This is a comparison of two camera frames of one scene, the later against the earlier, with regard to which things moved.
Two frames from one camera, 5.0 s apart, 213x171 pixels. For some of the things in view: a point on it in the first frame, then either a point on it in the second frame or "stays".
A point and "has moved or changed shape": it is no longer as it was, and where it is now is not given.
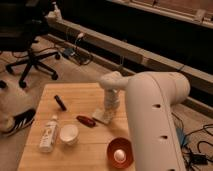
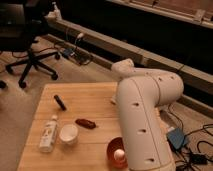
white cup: [69, 134] stays
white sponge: [99, 115] has moved or changed shape
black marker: [64, 108] stays
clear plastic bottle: [48, 136] stays
